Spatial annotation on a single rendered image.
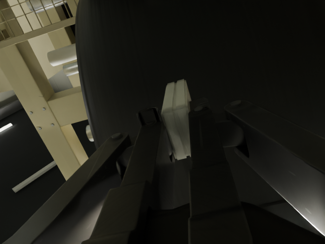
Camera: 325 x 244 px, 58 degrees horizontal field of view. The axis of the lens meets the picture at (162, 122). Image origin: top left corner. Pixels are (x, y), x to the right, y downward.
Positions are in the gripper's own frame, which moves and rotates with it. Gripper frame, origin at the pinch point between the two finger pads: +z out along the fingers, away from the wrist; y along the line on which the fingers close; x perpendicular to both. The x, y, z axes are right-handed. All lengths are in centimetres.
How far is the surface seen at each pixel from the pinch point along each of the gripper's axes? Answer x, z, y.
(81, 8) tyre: 10.1, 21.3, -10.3
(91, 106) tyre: -0.8, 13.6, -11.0
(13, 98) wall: -97, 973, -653
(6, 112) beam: -126, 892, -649
